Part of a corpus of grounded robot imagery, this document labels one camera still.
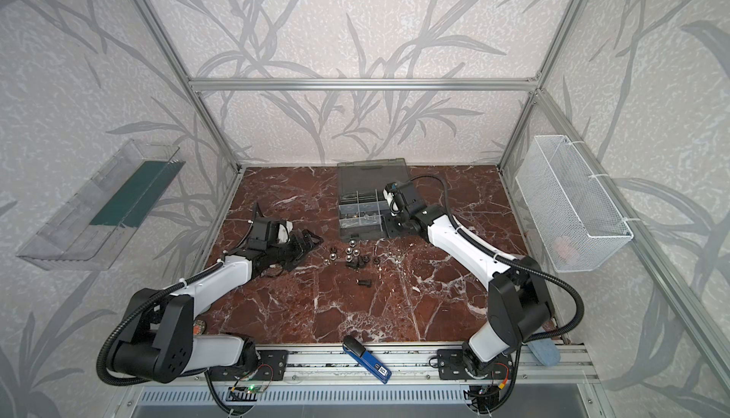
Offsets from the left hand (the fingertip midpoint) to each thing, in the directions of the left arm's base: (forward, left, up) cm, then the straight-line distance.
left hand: (320, 239), depth 88 cm
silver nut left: (-2, -3, -9) cm, 9 cm away
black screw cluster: (-4, -12, -8) cm, 15 cm away
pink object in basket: (-9, -67, +13) cm, 69 cm away
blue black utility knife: (-32, -16, -4) cm, 36 cm away
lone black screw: (-11, -14, -8) cm, 20 cm away
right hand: (+6, -22, +6) cm, 24 cm away
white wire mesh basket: (-10, -63, +27) cm, 69 cm away
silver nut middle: (-2, -9, -9) cm, 12 cm away
